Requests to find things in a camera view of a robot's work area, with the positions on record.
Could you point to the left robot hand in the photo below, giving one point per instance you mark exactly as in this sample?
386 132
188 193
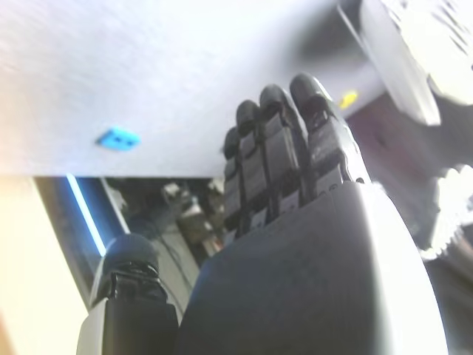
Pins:
295 277

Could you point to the white plate with black rim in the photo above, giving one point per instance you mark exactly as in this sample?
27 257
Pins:
399 63

